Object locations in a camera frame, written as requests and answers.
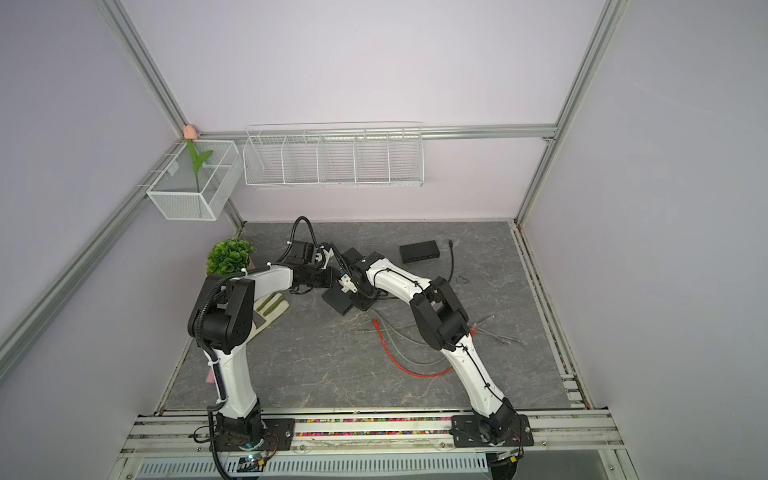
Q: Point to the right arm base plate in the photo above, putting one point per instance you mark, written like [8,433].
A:
[473,431]

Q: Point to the white mesh box basket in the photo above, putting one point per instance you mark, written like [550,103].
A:
[174,191]

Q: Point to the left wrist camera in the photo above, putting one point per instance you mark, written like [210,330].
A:
[322,255]

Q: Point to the long white wire basket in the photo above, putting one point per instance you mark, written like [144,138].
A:
[334,154]

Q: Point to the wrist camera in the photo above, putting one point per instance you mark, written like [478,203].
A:
[322,255]
[347,283]

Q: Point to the pink artificial tulip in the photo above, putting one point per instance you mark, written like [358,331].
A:
[198,157]

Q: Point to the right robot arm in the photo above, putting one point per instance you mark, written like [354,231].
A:
[442,322]

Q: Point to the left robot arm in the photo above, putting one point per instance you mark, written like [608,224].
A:
[222,319]

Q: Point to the green potted plant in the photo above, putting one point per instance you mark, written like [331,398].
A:
[229,256]

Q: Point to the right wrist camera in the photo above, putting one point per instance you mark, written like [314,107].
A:
[347,283]

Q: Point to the large black network switch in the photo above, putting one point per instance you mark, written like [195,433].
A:
[334,296]

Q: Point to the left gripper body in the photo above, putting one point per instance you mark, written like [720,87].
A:
[320,278]

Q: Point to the small black network switch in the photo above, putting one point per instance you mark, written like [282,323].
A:
[419,251]

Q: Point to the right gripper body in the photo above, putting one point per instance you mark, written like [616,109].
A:
[363,299]

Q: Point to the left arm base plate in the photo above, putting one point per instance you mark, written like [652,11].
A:
[263,434]

